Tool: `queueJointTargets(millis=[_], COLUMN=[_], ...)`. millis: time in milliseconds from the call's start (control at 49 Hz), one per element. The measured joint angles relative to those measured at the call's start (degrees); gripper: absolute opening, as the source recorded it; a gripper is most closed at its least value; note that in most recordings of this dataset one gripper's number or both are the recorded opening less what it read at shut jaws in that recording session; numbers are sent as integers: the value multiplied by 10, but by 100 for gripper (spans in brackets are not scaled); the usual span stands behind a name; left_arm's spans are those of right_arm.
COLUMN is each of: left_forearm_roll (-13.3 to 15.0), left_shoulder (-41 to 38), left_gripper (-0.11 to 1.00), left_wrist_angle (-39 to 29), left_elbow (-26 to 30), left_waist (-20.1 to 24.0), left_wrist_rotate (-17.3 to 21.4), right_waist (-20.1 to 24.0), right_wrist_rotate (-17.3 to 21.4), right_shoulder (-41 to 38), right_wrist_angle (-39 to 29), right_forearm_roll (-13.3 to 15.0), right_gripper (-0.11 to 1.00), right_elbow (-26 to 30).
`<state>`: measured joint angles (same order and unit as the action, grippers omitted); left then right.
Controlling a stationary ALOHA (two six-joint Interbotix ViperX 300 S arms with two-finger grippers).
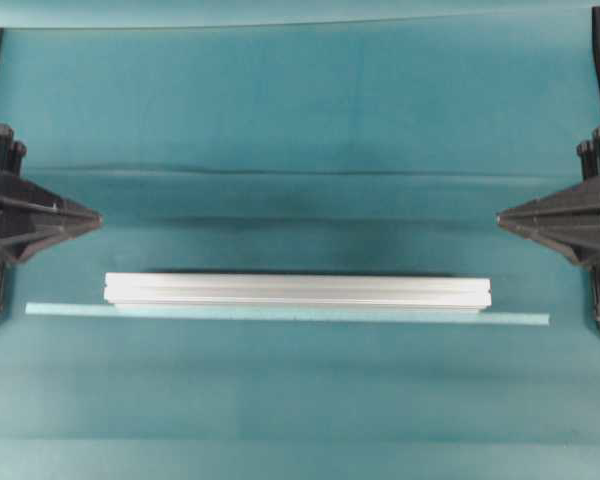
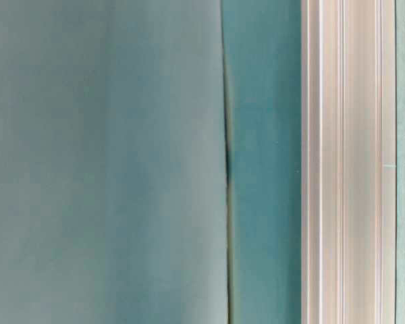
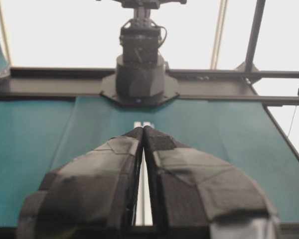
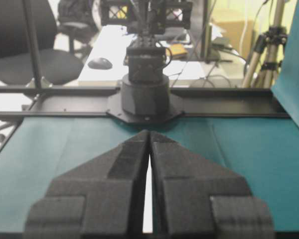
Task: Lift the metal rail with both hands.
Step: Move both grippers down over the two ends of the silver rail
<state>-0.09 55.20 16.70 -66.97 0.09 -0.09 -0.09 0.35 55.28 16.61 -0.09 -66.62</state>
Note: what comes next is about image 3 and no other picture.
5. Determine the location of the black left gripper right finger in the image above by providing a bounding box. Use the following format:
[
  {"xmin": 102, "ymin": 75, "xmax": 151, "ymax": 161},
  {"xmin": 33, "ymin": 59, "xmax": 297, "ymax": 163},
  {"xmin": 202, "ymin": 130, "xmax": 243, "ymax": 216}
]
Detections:
[{"xmin": 143, "ymin": 126, "xmax": 281, "ymax": 239}]

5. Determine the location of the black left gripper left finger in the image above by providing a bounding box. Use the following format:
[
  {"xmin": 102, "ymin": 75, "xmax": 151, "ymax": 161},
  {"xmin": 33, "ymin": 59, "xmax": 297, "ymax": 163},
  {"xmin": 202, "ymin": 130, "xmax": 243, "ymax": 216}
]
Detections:
[{"xmin": 16, "ymin": 127, "xmax": 143, "ymax": 239}]

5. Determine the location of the silver aluminium extrusion rail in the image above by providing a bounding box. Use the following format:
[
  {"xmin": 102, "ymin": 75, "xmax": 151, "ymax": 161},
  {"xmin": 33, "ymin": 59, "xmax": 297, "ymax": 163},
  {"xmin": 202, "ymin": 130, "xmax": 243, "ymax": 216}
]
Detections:
[{"xmin": 134, "ymin": 121, "xmax": 155, "ymax": 227}]

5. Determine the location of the black metal frame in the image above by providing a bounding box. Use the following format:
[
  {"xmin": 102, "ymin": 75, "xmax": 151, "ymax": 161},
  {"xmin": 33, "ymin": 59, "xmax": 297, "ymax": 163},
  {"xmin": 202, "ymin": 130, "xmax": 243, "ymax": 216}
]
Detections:
[{"xmin": 0, "ymin": 0, "xmax": 299, "ymax": 175}]

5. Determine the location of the teal table mat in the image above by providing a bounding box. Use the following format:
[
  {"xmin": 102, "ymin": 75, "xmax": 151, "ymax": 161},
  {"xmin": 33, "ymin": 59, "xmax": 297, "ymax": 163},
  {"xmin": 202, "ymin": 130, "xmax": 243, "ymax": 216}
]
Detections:
[{"xmin": 0, "ymin": 0, "xmax": 299, "ymax": 229}]

